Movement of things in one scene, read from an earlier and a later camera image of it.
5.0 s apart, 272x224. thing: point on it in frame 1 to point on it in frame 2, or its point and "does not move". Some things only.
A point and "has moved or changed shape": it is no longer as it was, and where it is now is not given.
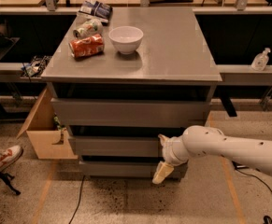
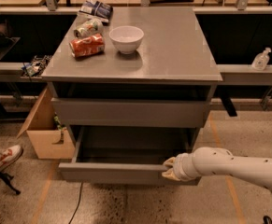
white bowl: (126, 39) does not move
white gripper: (168, 152) to (179, 167)
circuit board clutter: (36, 67) does not move
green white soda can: (90, 28) does not move
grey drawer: (118, 146) has moved or changed shape
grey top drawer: (128, 112) does not move
